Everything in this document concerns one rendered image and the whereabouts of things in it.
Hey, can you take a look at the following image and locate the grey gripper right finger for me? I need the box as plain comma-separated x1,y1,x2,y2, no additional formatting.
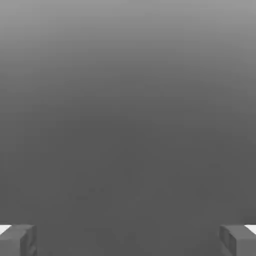
218,223,256,256

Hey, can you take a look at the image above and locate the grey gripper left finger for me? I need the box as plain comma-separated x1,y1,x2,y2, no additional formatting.
0,223,38,256

